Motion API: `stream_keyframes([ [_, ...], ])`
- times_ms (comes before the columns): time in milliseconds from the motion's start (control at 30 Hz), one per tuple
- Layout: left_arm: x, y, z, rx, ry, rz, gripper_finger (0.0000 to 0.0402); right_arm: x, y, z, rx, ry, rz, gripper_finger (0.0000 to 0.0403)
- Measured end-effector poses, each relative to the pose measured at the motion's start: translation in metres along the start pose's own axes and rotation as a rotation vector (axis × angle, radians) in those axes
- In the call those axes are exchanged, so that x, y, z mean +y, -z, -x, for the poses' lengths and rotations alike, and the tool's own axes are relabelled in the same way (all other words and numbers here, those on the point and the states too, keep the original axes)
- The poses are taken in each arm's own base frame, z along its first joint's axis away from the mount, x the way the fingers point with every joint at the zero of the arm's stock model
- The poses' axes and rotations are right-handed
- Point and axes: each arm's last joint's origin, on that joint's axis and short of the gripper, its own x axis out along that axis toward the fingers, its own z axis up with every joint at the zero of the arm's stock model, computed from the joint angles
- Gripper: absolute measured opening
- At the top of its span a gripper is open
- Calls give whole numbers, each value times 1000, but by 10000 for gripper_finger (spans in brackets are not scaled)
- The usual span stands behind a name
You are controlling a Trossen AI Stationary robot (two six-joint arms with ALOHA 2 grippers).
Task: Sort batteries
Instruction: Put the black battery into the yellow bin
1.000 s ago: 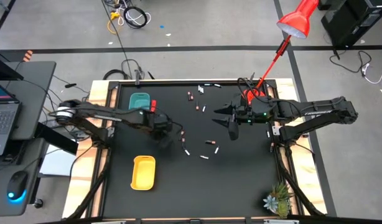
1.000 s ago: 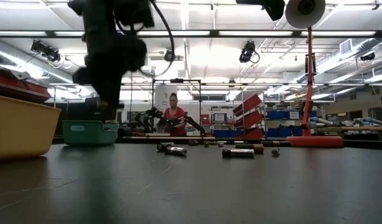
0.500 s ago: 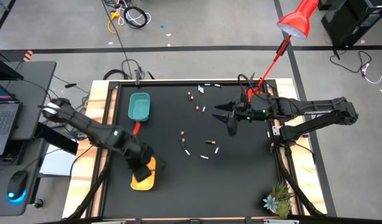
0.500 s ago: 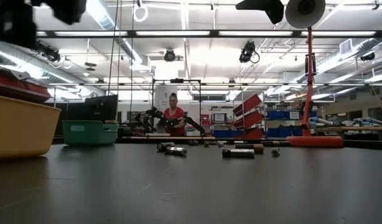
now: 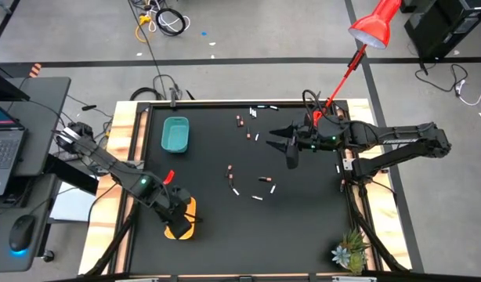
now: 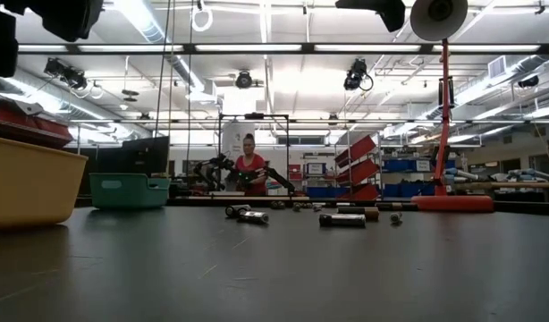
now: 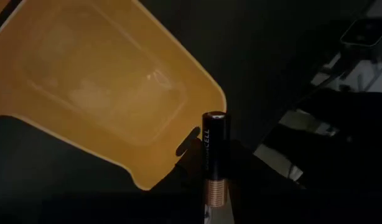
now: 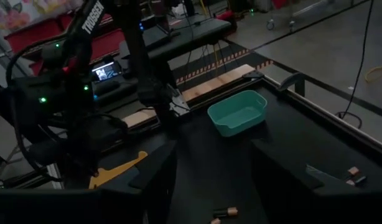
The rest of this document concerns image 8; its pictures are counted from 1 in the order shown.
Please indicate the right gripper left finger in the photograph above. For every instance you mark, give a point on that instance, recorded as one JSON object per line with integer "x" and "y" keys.
{"x": 160, "y": 180}

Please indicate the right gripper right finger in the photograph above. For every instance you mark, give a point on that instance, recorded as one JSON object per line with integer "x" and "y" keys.
{"x": 281, "y": 180}

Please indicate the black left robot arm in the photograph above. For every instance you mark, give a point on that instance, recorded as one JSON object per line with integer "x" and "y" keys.
{"x": 91, "y": 25}

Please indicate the yellow plastic bin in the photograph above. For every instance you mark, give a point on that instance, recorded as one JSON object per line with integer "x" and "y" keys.
{"x": 116, "y": 172}

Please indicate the silver aluminium extrusion bar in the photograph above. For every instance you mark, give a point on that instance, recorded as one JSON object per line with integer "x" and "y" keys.
{"x": 55, "y": 177}

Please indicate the black laptop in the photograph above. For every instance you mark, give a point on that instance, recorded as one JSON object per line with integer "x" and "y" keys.
{"x": 105, "y": 72}

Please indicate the teal plastic bin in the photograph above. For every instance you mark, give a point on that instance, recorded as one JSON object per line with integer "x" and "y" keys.
{"x": 234, "y": 127}

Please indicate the black bent tube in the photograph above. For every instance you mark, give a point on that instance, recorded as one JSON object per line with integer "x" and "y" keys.
{"x": 290, "y": 79}

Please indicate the plywood table base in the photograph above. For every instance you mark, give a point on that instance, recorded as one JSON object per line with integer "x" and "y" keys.
{"x": 209, "y": 85}

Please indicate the red storage cabinet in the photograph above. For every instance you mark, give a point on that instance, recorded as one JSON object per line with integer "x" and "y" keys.
{"x": 38, "y": 34}

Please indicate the black desk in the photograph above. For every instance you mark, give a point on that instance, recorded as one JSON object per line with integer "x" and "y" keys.
{"x": 194, "y": 34}

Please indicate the wheeled metal cart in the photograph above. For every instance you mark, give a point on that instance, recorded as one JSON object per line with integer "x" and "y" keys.
{"x": 270, "y": 24}

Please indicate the colourful wall poster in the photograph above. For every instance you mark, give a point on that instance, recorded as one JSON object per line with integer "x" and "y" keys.
{"x": 10, "y": 15}

